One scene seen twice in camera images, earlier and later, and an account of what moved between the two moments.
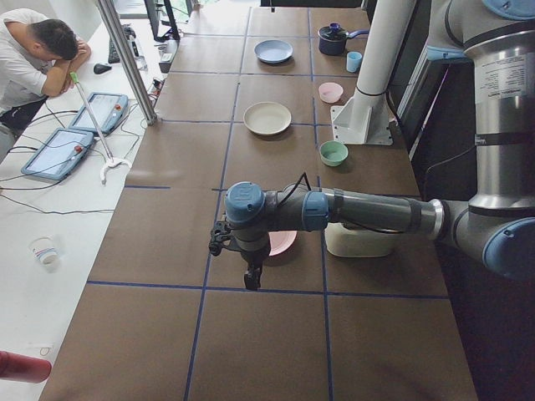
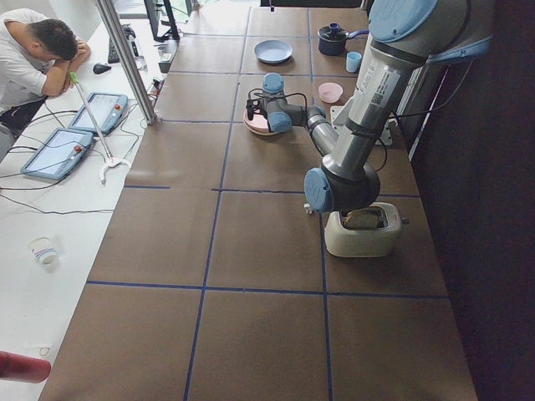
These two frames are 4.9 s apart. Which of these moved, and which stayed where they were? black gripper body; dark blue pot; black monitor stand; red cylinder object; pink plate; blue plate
Moved: black gripper body; pink plate
Stayed: blue plate; black monitor stand; dark blue pot; red cylinder object
